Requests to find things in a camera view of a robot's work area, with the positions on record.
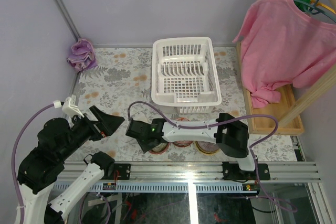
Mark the red eye pattern bowl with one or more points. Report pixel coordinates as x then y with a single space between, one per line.
161 148

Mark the green clothes hanger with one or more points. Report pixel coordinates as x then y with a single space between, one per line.
313 7

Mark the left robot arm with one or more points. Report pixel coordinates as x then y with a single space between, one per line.
38 172

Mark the aluminium mounting rail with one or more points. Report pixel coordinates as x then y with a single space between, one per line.
280 172

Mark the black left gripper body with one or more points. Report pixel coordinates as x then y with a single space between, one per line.
95 125

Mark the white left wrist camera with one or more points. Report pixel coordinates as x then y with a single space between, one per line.
70 108

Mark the pink t-shirt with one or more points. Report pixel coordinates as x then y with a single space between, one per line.
281 45

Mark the purple striped bowl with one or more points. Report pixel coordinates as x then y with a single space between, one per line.
206 147

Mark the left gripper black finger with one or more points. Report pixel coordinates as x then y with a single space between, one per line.
110 123
100 116

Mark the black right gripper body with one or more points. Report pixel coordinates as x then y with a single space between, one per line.
144 139

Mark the white plastic dish rack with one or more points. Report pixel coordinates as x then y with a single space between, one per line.
184 76

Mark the purple folded cloth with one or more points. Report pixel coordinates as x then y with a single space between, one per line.
82 56

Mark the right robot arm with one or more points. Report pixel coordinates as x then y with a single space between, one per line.
226 131

